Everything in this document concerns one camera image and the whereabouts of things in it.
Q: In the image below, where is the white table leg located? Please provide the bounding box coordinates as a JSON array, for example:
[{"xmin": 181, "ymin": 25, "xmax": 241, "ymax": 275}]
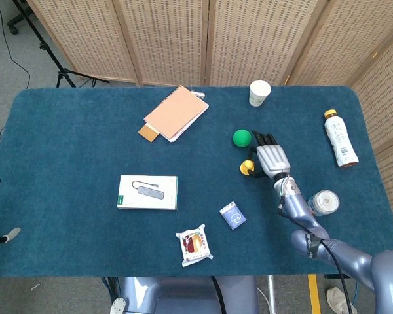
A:
[{"xmin": 267, "ymin": 275, "xmax": 277, "ymax": 314}]

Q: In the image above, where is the clear cup with white lid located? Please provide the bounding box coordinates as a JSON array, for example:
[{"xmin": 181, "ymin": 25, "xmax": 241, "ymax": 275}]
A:
[{"xmin": 307, "ymin": 190, "xmax": 341, "ymax": 217}]

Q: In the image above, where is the blue tissue pack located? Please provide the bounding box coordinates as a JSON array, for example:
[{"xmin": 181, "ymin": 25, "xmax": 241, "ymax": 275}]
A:
[{"xmin": 219, "ymin": 201, "xmax": 248, "ymax": 230}]

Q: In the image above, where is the orange card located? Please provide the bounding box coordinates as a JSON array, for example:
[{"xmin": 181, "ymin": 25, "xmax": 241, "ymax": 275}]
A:
[{"xmin": 138, "ymin": 123, "xmax": 160, "ymax": 143}]

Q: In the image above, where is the grey-blue robot torso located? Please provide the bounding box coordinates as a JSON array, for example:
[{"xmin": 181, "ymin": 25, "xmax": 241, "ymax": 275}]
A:
[{"xmin": 121, "ymin": 276, "xmax": 260, "ymax": 314}]

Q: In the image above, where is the white bottle with yellow cap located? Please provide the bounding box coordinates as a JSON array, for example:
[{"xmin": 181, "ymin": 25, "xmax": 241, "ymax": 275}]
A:
[{"xmin": 324, "ymin": 109, "xmax": 360, "ymax": 168}]

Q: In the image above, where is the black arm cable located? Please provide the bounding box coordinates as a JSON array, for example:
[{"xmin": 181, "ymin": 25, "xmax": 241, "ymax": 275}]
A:
[{"xmin": 309, "ymin": 234, "xmax": 357, "ymax": 314}]

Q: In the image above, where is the white floral paper cup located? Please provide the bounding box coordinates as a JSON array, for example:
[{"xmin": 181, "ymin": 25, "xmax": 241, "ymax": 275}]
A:
[{"xmin": 248, "ymin": 80, "xmax": 272, "ymax": 107}]

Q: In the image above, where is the brown spiral notebook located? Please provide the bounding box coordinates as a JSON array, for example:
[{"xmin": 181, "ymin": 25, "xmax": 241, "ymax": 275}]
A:
[{"xmin": 143, "ymin": 84, "xmax": 210, "ymax": 143}]

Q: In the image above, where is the green ball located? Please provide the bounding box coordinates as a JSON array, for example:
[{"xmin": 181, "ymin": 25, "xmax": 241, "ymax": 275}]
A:
[{"xmin": 233, "ymin": 129, "xmax": 252, "ymax": 148}]

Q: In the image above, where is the white USB hub box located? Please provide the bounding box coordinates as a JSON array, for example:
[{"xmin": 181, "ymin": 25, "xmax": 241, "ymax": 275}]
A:
[{"xmin": 117, "ymin": 175, "xmax": 179, "ymax": 211}]

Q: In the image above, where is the white snack cake package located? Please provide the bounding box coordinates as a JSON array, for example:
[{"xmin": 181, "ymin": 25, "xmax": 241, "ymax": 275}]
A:
[{"xmin": 176, "ymin": 223, "xmax": 214, "ymax": 268}]

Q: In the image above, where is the beige shoe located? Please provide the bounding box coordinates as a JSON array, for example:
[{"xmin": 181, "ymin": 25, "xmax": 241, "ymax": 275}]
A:
[{"xmin": 326, "ymin": 287, "xmax": 358, "ymax": 314}]

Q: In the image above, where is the yellow floor tape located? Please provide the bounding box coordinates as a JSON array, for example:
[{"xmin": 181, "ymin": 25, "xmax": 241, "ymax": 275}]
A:
[{"xmin": 307, "ymin": 274, "xmax": 321, "ymax": 314}]

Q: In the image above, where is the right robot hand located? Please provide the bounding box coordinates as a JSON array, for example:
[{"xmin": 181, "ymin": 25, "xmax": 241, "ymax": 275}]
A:
[{"xmin": 248, "ymin": 130, "xmax": 292, "ymax": 181}]

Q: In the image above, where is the black tripod stand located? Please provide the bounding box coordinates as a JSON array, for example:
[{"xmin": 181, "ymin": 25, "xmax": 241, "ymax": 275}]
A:
[{"xmin": 12, "ymin": 0, "xmax": 111, "ymax": 89}]

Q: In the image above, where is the yellow small object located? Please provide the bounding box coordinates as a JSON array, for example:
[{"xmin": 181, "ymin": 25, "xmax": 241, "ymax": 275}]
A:
[{"xmin": 239, "ymin": 159, "xmax": 256, "ymax": 176}]

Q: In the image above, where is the blue table cloth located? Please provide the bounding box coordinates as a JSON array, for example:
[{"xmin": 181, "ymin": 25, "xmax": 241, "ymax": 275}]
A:
[{"xmin": 0, "ymin": 85, "xmax": 393, "ymax": 279}]

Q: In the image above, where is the thin black floor cable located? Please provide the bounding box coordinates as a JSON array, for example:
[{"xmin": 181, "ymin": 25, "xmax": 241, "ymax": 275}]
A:
[{"xmin": 0, "ymin": 0, "xmax": 32, "ymax": 91}]

